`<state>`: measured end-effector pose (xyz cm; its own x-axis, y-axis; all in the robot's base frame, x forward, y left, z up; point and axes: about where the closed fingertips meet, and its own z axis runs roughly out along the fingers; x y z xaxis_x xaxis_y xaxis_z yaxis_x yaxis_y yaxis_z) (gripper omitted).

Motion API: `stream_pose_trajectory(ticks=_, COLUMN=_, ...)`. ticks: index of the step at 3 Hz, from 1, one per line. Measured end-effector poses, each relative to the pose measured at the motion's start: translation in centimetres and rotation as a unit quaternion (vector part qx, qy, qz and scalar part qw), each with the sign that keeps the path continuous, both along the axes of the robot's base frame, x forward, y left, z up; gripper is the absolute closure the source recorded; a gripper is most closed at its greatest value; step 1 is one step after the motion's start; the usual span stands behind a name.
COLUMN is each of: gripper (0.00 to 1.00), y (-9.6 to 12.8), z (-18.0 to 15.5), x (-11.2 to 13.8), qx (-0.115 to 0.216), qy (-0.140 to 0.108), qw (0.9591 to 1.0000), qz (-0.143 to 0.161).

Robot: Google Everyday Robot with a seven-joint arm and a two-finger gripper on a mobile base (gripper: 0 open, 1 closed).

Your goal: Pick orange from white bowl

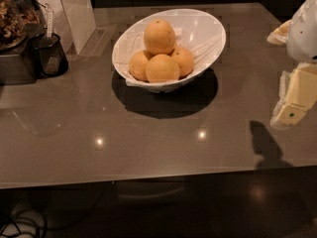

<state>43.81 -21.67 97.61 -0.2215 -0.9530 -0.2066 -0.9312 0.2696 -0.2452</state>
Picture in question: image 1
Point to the black mesh cup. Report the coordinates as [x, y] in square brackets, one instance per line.
[48, 55]

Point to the orange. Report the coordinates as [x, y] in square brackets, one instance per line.
[162, 68]
[159, 37]
[138, 63]
[184, 59]

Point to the white oval bowl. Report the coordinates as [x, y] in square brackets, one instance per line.
[189, 19]

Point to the glass jar with granola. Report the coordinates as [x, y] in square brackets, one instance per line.
[15, 15]

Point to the white upright board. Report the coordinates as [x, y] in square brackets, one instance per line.
[73, 21]

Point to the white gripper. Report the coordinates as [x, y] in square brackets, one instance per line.
[303, 34]

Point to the white paper napkin liner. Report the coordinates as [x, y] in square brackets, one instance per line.
[205, 47]

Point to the white tag in cup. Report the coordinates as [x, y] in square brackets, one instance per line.
[49, 11]

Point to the dark metal box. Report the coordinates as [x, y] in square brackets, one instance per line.
[18, 66]

